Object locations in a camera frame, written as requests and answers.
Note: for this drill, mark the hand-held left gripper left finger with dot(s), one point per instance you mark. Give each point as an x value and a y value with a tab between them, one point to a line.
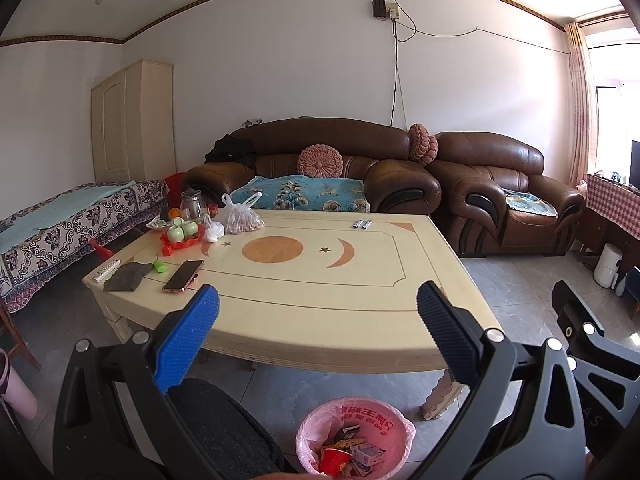
187	340

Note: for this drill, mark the pink water bottle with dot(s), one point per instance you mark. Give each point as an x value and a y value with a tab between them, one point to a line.
17	395

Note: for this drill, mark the orange fruit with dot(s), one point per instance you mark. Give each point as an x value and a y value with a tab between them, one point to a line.
174	214

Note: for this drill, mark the orange snack wrapper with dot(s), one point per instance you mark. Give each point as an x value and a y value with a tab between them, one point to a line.
345	445

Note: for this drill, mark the small white packet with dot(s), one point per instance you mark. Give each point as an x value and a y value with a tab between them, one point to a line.
156	224

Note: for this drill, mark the white round appliance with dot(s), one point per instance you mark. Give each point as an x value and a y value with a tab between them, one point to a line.
607	265

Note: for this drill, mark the small white plastic bag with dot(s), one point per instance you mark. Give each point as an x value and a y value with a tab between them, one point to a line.
215	231

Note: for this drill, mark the black clothes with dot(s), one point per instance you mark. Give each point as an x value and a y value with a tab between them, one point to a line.
230	149

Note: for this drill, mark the pink-lined trash bin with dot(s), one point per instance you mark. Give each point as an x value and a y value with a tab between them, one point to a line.
387	422

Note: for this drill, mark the white bottle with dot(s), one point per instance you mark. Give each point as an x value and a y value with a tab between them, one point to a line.
621	284

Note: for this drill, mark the blue floral blanket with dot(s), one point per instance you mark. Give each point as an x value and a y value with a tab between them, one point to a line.
300	192

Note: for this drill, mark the pink-cased smartphone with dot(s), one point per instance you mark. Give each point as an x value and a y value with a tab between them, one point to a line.
183	275

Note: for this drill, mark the dark cloth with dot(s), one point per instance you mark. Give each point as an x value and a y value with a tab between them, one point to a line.
125	277

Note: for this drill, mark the small green object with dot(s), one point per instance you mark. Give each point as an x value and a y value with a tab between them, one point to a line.
160	266

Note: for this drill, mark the dark snack box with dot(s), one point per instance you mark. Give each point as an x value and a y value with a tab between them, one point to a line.
346	432

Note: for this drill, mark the small grey object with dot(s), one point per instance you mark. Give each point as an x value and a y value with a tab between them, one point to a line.
252	122

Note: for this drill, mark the green tea cup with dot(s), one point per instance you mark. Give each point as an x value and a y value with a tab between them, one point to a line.
175	234
190	229
177	221

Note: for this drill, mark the black television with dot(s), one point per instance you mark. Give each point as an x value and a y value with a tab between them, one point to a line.
635	165

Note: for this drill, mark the white remote control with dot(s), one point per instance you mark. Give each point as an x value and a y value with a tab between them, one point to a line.
106	270

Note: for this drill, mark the red checkered tablecloth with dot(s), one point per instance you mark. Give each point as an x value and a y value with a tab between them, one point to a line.
612	200

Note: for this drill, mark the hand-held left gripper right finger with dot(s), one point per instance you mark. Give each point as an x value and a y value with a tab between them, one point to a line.
447	340

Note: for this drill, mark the teal floral seat cloth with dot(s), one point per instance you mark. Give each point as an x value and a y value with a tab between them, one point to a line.
530	205

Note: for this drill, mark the teal bed sheet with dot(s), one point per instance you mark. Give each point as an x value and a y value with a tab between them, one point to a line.
60	205

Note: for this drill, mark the bed with patterned cover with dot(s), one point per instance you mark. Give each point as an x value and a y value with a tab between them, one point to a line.
65	240

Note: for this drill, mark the red plastic tray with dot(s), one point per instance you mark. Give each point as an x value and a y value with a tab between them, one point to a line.
180	248

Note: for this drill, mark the brown leather armchair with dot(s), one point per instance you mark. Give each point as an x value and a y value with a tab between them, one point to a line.
490	152

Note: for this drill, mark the red plastic object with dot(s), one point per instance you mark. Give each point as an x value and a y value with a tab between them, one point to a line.
102	251

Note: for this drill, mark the pink round cushion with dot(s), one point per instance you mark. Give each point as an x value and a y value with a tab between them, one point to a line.
320	161
417	142
431	150

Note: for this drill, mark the cream wooden coffee table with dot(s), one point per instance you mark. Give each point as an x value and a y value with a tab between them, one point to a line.
325	360

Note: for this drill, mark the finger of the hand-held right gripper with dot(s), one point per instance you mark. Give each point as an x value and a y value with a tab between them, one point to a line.
633	290
570	310

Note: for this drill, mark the wooden chair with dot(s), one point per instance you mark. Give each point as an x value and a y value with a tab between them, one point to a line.
20	337

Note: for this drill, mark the red paper cup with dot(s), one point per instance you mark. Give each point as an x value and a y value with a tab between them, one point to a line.
334	461

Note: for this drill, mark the cream wardrobe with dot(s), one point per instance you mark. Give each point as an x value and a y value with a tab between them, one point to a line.
130	120

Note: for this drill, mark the bright window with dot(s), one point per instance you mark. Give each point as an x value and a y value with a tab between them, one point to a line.
615	110

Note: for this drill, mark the brown leather sofa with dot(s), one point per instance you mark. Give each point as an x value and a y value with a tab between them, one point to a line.
325	132

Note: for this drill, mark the wall power box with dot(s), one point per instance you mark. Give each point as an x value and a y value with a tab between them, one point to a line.
379	8

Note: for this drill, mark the red plastic chair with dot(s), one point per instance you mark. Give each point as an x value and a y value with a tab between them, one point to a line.
175	184

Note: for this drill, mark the glass teapot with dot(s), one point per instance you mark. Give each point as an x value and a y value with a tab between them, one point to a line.
192	205

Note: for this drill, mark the beige curtain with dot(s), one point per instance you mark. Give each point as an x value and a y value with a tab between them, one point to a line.
580	105

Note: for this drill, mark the plastic bag of nuts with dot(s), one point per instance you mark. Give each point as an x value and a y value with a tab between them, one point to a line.
242	220

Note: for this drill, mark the blue white carton box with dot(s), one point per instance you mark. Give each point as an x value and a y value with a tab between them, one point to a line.
367	454

